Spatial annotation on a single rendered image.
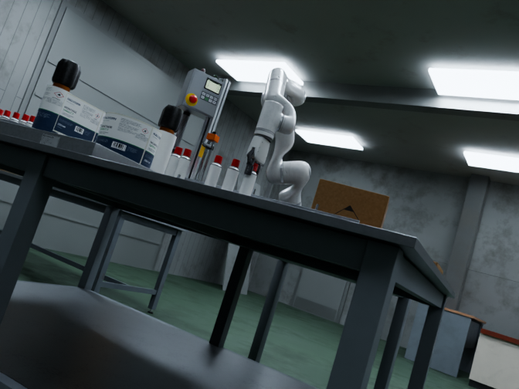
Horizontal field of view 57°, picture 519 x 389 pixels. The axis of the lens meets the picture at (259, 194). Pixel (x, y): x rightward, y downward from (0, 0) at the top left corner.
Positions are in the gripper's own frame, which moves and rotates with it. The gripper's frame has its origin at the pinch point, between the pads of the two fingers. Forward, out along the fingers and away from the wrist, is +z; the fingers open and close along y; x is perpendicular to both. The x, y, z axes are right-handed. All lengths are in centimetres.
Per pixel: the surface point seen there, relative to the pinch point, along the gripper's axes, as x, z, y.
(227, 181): -8.4, 6.5, 2.4
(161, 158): -22.6, 8.2, 30.0
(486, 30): 42, -235, -270
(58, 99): -48, 2, 62
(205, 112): -38.8, -25.5, -8.5
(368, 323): 79, 39, 82
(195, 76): -45, -39, 0
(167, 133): -23.3, -1.4, 31.0
